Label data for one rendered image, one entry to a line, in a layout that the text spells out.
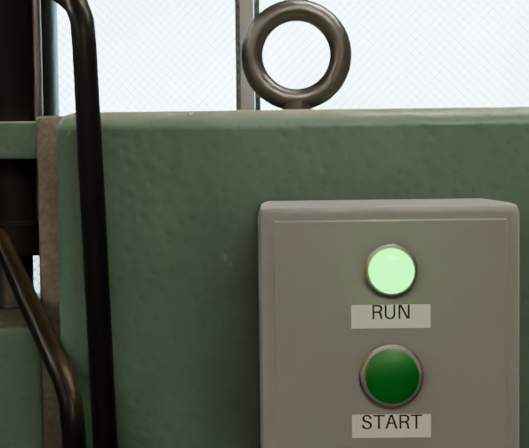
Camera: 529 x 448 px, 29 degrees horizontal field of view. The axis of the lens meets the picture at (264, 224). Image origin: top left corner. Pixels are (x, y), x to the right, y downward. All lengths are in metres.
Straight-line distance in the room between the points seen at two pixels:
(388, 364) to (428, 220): 0.06
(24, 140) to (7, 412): 0.13
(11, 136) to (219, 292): 0.15
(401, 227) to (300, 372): 0.07
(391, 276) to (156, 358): 0.12
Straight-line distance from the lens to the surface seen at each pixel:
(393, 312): 0.39
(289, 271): 0.39
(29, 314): 0.49
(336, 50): 0.56
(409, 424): 0.40
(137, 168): 0.45
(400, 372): 0.39
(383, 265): 0.38
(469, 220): 0.39
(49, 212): 0.49
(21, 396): 0.51
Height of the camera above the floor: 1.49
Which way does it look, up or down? 3 degrees down
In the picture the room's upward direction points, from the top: 1 degrees counter-clockwise
